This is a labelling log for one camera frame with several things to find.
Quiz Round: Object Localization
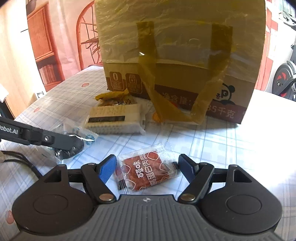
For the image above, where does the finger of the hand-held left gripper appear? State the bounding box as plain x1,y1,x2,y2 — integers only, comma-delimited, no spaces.
23,126,85,161

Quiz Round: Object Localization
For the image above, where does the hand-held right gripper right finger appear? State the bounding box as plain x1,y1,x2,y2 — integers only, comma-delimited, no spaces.
177,153,252,202

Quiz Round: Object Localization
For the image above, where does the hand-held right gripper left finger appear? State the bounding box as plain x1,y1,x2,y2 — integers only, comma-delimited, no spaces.
43,154,117,202

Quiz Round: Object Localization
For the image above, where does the clear packet with blue pieces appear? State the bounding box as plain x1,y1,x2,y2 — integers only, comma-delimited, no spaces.
52,119,99,149

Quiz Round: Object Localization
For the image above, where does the red meat snack packet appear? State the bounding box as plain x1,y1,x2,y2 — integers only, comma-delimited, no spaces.
115,142,182,197

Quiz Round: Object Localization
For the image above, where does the brown cardboard box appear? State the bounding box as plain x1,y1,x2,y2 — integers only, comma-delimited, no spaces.
94,0,266,126

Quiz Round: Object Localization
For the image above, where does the white ribbed snack packet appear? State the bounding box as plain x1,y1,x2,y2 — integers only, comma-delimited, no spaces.
82,104,147,136

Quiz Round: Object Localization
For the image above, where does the checked tablecloth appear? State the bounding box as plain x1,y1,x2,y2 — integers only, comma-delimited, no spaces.
0,65,296,241

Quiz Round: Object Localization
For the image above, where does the pale printed snack packet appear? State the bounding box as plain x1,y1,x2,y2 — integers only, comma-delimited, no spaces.
102,96,137,108

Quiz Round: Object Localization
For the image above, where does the yellow candy wrapper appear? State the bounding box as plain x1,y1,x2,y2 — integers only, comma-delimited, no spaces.
94,89,130,101

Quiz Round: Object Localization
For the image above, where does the printed room backdrop cloth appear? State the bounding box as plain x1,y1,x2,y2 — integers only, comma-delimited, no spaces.
0,0,281,93

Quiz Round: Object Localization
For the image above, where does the black exercise bike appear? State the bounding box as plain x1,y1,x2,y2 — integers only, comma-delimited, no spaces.
272,7,296,102

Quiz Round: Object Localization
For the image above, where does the black cable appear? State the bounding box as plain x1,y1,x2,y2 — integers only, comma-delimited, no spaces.
0,159,43,180
1,150,29,163

